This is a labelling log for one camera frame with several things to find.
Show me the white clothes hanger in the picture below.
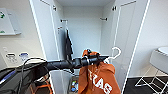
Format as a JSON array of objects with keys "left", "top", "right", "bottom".
[{"left": 102, "top": 46, "right": 123, "bottom": 65}]

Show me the orange printed hoodie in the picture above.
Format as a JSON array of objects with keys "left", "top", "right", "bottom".
[{"left": 77, "top": 48, "right": 122, "bottom": 94}]

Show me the white wardrobe door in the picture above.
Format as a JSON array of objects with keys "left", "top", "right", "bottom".
[
  {"left": 108, "top": 0, "right": 151, "bottom": 94},
  {"left": 28, "top": 0, "right": 69, "bottom": 94}
]

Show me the black hanging garment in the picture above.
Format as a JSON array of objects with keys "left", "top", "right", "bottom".
[{"left": 63, "top": 28, "right": 75, "bottom": 62}]

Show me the white wardrobe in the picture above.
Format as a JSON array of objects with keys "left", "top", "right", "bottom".
[{"left": 51, "top": 0, "right": 118, "bottom": 94}]

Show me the pale blue white bundle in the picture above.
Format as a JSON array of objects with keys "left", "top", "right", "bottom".
[{"left": 72, "top": 85, "right": 80, "bottom": 93}]

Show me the orange white warning label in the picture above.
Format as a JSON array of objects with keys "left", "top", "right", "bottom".
[{"left": 56, "top": 26, "right": 64, "bottom": 35}]

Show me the dark clothes rod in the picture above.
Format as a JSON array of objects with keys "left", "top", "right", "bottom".
[{"left": 59, "top": 17, "right": 109, "bottom": 24}]

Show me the small dark door hinge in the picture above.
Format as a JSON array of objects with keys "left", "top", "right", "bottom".
[
  {"left": 111, "top": 5, "right": 118, "bottom": 12},
  {"left": 52, "top": 5, "right": 58, "bottom": 12}
]

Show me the blue plastic object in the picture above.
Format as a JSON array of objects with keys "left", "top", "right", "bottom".
[{"left": 0, "top": 69, "right": 16, "bottom": 86}]

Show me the orange frame stand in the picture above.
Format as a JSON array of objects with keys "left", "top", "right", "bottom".
[{"left": 32, "top": 80, "right": 54, "bottom": 94}]

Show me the white wire drying rack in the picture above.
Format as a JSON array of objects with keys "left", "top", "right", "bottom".
[{"left": 134, "top": 68, "right": 168, "bottom": 94}]

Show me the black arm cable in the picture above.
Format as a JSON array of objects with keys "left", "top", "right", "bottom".
[{"left": 14, "top": 57, "right": 76, "bottom": 94}]

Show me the blue wall sticker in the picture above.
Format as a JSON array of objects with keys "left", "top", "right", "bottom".
[{"left": 17, "top": 51, "right": 32, "bottom": 64}]

